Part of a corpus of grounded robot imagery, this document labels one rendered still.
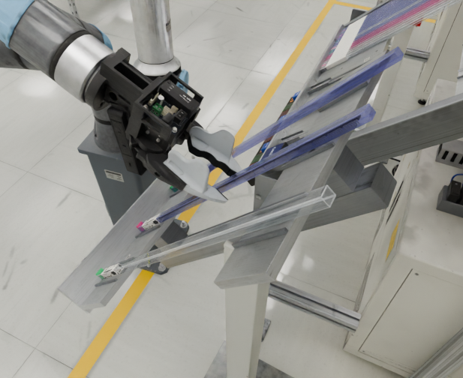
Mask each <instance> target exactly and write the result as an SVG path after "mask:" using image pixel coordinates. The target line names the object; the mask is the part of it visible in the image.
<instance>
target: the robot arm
mask: <svg viewBox="0 0 463 378"><path fill-rule="evenodd" d="M130 3H131V13H132V18H133V24H134V33H135V38H136V44H137V53H138V59H137V60H136V61H135V62H134V66H133V65H131V64H130V63H129V61H130V57H131V54H130V53H129V52H128V51H126V50H125V49H123V48H122V47H121V48H120V49H118V50H117V52H114V51H113V46H112V44H111V42H110V39H109V38H108V37H107V36H106V35H105V34H104V33H103V32H102V31H101V30H100V29H99V28H98V27H97V26H95V25H93V24H91V23H87V22H84V21H82V20H81V19H78V18H76V17H75V16H73V15H71V14H70V13H68V12H66V11H64V10H62V9H60V8H58V7H56V6H55V5H54V4H52V3H51V2H49V1H48V0H0V68H15V69H26V70H33V71H42V72H43V73H44V74H46V75H47V76H48V77H49V78H51V79H52V80H54V81H55V82H56V83H57V84H58V85H59V86H61V87H62V88H63V89H64V90H65V91H67V92H68V93H70V94H71V95H73V96H74V97H75V98H76V99H77V100H79V101H80V102H82V103H85V104H88V105H89V106H90V107H91V108H92V112H93V115H94V117H95V123H94V131H93V134H94V138H95V142H96V144H97V146H98V147H99V148H100V149H103V150H104V151H106V152H112V153H121V154H122V158H123V161H124V163H125V166H126V169H127V171H129V172H132V173H136V174H137V175H140V176H142V175H143V174H144V172H145V171H146V170H148V171H149V172H150V173H151V174H152V175H153V176H154V177H156V178H157V179H159V180H161V181H163V182H165V183H167V184H169V185H171V186H173V187H175V188H177V189H179V190H181V191H186V192H188V193H190V194H192V195H195V196H197V197H200V198H203V199H205V200H210V201H213V202H217V203H226V202H227V201H228V199H227V198H226V197H225V196H224V195H223V194H222V193H221V192H220V191H219V190H218V189H217V188H214V187H212V186H211V185H209V184H208V181H209V168H208V166H207V165H206V164H205V163H204V162H203V161H202V160H201V159H199V158H195V159H192V160H188V159H186V158H185V157H184V156H183V155H181V154H180V153H179V152H178V151H176V150H172V147H174V145H175V144H177V145H182V144H183V142H184V141H185V140H187V144H188V150H189V152H190V153H192V154H193V155H195V156H197V157H200V158H205V159H207V160H208V161H209V162H210V163H211V164H212V165H213V166H214V167H217V168H220V169H221V170H223V171H224V172H225V174H227V176H232V175H234V174H236V173H238V172H239V171H241V170H242V168H241V167H240V165H239V164H238V163H237V162H236V160H235V159H234V158H233V157H232V152H233V146H234V142H235V137H234V135H233V134H232V133H231V132H229V131H228V130H225V129H221V130H218V131H216V132H214V133H210V132H208V131H207V130H204V128H203V127H202V126H201V125H200V124H199V123H198V122H197V121H195V119H196V117H197V116H198V114H199V112H200V110H201V108H199V106H200V104H201V102H202V100H203V99H204V96H202V95H201V94H200V93H198V92H197V91H195V90H194V89H193V88H192V87H190V86H189V85H188V82H189V74H188V71H187V70H185V69H182V70H181V62H180V60H179V59H178V58H177V57H175V56H174V54H173V38H172V29H171V20H170V3H169V0H130ZM188 90H189V91H190V92H192V93H193V94H194V97H191V96H190V95H188Z"/></svg>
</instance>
